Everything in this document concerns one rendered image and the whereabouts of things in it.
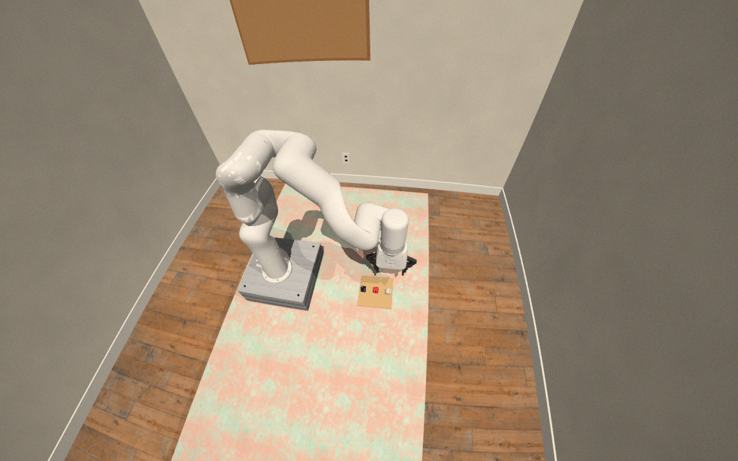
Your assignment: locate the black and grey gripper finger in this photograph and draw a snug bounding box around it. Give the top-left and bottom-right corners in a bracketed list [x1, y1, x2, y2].
[402, 256, 417, 276]
[366, 253, 379, 273]

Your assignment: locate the tan flat mat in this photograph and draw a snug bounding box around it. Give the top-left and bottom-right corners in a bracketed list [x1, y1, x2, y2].
[357, 275, 393, 309]

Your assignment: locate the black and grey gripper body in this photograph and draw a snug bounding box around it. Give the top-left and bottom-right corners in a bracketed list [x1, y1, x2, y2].
[376, 244, 407, 270]

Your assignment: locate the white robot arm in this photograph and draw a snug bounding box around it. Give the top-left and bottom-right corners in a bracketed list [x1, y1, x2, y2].
[216, 130, 409, 284]

